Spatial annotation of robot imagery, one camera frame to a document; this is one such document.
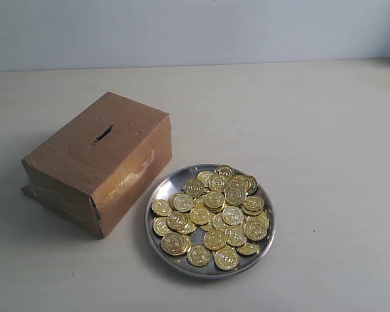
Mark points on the gold coin plate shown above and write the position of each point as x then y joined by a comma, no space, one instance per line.
200,215

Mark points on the brown cardboard slotted box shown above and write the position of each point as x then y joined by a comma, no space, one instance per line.
94,169

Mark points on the gold coin back left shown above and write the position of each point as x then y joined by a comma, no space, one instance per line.
194,188

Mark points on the gold coin back top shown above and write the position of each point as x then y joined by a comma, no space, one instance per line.
224,170

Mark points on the gold coin upper left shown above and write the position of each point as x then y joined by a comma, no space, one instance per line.
183,202

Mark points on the gold coin back right stack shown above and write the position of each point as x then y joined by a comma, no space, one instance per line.
234,195

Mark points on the gold coin stack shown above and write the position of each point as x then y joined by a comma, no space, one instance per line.
234,195
177,220

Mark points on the gold coin plate left edge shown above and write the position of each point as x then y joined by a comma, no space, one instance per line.
161,207

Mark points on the gold coin left stack top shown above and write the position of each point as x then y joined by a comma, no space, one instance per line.
177,220

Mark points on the gold coin pale centre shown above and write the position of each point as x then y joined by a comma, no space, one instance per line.
232,215

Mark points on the gold coin right edge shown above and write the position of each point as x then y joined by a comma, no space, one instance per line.
253,203

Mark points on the gold coin left lower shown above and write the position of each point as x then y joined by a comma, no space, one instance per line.
160,226

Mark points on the gold coin lower centre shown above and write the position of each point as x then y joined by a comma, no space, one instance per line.
214,239

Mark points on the gold coin front left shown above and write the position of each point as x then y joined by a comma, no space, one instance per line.
176,244

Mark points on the gold coin large right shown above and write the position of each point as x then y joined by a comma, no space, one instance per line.
255,230

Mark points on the gold coin front centre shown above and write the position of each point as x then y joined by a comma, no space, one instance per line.
199,256

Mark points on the gold coin front right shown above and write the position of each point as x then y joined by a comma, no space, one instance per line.
226,259

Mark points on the round steel plate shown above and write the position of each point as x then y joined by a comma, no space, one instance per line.
174,183

